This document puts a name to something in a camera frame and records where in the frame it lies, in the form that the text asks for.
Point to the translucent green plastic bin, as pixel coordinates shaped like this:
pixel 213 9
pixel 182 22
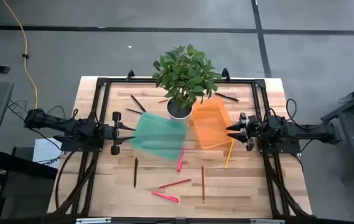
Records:
pixel 158 137

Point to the thin dark pencil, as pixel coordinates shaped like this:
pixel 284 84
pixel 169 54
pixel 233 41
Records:
pixel 134 111

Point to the yellow pencil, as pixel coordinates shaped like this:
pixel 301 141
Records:
pixel 229 154

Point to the red pencil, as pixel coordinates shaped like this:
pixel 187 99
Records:
pixel 203 183
pixel 175 183

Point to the translucent orange plastic bin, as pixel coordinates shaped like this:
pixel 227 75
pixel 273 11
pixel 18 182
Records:
pixel 211 124

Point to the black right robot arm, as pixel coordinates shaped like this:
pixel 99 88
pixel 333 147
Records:
pixel 304 130

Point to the black frame clamp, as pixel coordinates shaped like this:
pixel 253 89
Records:
pixel 226 74
pixel 130 75

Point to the black pen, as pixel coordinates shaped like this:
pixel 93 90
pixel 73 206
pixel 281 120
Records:
pixel 226 97
pixel 137 103

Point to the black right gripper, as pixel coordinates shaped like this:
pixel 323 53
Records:
pixel 253 130

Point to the pink highlighter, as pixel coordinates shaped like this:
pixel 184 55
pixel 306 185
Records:
pixel 165 196
pixel 180 161

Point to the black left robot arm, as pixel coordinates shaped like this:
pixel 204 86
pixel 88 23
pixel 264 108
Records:
pixel 58 124

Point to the silver metal bracket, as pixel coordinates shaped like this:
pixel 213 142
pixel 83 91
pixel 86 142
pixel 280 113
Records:
pixel 92 220
pixel 267 221

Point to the short orange pencil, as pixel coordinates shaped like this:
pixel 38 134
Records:
pixel 163 100

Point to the white ribbed plant pot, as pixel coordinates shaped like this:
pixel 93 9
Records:
pixel 178 113

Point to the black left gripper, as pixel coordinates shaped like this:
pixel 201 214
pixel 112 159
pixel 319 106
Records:
pixel 114 132

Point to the black aluminium rig frame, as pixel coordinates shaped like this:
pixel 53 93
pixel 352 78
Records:
pixel 120 80

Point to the black side desk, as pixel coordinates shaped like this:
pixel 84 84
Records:
pixel 24 165

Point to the white paper sheet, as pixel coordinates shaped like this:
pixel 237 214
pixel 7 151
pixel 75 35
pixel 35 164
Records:
pixel 44 152

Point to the green leafy plant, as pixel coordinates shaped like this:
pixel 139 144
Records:
pixel 186 74

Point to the dark brown pen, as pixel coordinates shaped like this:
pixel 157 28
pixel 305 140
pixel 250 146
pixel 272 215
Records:
pixel 135 172

